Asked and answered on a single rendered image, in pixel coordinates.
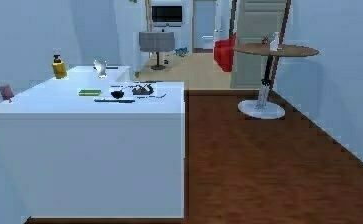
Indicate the teal object on floor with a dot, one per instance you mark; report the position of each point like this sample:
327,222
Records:
181,51

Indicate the black bowl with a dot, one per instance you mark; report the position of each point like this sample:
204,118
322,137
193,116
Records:
117,94

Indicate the black knife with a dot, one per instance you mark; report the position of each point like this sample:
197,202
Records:
114,100

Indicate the white toilet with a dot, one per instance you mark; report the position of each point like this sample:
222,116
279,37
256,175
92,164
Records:
207,39

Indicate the silver sink faucet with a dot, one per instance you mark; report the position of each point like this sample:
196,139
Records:
101,68

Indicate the green sponge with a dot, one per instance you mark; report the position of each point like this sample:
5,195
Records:
90,92

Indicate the black television set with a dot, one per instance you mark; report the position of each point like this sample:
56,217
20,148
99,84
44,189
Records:
166,14

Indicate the white kitchen counter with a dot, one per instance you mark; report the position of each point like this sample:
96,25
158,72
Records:
89,150

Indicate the grey-green room door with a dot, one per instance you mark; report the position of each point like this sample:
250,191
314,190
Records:
255,33

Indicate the small brown object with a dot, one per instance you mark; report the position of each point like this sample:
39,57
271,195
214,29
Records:
265,40

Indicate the white spray bottle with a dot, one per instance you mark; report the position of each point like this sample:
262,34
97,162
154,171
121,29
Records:
274,42

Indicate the yellow soap bottle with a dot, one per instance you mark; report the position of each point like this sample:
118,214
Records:
59,69

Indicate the pink cloth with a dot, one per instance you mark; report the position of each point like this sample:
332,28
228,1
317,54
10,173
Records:
6,91

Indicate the round brown pedestal table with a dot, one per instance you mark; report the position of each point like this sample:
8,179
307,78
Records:
274,51

